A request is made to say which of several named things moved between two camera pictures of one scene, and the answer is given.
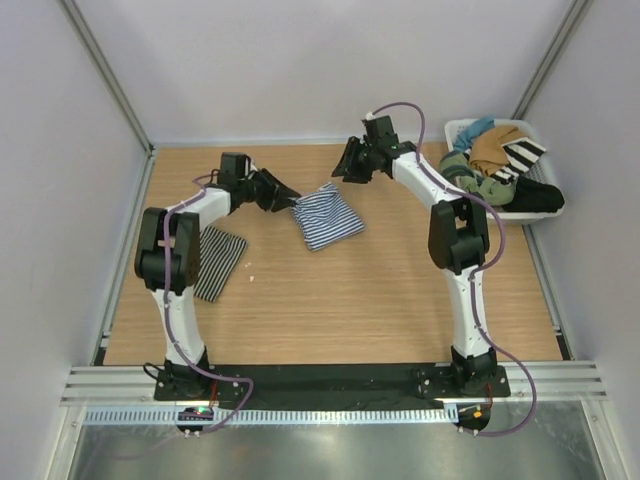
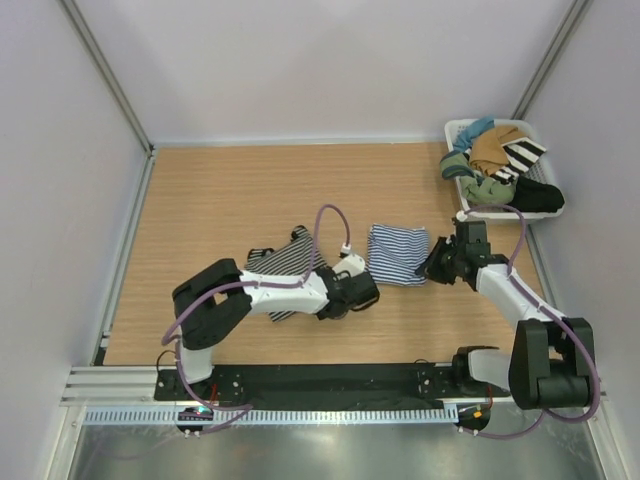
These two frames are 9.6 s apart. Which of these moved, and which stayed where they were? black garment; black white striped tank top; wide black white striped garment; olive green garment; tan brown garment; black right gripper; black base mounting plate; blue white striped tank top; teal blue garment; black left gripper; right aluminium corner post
Moved: black left gripper; blue white striped tank top; black white striped tank top; black right gripper
Stayed: tan brown garment; wide black white striped garment; teal blue garment; black base mounting plate; black garment; olive green garment; right aluminium corner post
